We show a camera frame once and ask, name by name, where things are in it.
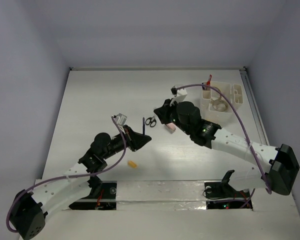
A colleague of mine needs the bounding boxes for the red gel pen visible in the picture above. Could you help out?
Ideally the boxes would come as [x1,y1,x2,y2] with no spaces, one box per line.
[205,74,213,90]

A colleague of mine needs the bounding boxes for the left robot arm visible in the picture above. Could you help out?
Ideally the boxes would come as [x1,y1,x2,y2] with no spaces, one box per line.
[5,125,152,240]

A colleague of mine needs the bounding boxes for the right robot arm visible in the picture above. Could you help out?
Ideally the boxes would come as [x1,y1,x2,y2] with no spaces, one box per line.
[153,99,300,196]

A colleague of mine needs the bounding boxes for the black handled scissors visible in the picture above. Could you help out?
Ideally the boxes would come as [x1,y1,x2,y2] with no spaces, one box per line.
[145,115,157,128]

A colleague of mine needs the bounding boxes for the clear tape roll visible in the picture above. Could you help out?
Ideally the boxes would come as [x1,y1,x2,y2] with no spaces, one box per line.
[212,99,228,112]

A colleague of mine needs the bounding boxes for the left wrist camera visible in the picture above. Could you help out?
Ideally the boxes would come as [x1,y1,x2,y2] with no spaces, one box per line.
[112,113,128,126]

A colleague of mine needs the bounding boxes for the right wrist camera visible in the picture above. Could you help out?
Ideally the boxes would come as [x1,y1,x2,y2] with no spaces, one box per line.
[170,85,188,105]

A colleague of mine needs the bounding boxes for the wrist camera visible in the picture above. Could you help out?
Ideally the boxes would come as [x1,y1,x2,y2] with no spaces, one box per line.
[112,113,128,126]
[170,85,188,105]

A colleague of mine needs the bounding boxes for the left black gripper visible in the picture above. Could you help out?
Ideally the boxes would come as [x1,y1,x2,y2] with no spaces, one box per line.
[101,124,151,160]

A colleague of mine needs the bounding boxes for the orange highlighter cap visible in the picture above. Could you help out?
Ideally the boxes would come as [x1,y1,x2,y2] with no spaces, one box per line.
[127,160,138,169]

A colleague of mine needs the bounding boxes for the white perforated organizer basket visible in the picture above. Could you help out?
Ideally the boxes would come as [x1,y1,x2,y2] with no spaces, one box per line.
[200,81,244,125]

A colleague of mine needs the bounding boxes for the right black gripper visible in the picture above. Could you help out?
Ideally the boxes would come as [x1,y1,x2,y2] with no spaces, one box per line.
[155,97,192,136]

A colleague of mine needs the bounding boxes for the pink mini stapler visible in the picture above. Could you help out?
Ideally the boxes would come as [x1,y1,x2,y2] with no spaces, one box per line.
[165,123,176,134]

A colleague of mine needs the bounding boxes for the beige masking tape roll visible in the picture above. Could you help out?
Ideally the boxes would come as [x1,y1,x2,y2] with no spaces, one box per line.
[210,86,223,99]

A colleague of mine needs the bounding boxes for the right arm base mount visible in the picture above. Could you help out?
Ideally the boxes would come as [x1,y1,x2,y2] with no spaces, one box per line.
[202,170,253,210]

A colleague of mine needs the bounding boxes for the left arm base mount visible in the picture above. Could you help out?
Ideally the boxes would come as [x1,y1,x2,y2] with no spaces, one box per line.
[68,176,117,211]

